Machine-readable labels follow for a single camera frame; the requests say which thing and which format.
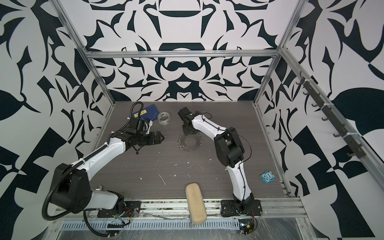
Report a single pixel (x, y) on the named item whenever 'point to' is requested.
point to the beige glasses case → (197, 210)
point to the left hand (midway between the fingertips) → (158, 136)
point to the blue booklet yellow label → (149, 112)
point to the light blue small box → (267, 177)
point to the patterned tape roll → (163, 114)
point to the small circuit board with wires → (247, 226)
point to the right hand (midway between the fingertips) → (190, 130)
